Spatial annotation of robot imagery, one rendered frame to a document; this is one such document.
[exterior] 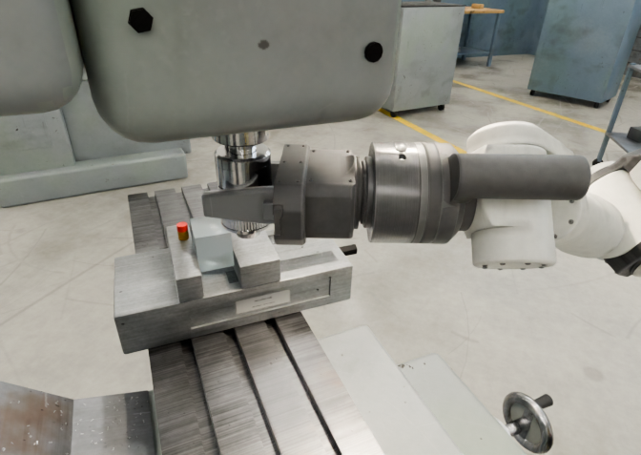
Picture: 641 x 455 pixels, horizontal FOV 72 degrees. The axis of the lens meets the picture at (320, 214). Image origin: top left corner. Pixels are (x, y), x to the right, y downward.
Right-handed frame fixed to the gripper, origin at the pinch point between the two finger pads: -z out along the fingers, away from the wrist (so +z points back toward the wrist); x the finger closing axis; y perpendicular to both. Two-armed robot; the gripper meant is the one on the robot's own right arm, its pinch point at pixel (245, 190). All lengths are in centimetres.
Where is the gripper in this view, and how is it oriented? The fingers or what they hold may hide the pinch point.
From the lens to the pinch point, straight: 39.7
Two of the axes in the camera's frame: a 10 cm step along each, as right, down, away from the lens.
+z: 10.0, 0.2, -0.2
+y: -0.1, 8.7, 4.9
